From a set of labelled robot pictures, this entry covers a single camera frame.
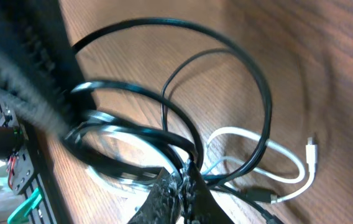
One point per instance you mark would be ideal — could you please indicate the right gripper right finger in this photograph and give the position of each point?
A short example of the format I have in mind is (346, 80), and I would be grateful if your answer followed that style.
(198, 204)

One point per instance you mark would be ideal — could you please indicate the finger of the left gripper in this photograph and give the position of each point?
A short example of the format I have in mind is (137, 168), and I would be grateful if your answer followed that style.
(38, 67)

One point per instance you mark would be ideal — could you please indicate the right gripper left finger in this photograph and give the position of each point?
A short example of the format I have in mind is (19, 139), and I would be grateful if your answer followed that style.
(162, 206)

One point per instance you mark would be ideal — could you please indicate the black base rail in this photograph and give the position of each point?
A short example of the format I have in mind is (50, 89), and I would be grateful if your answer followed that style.
(31, 175)

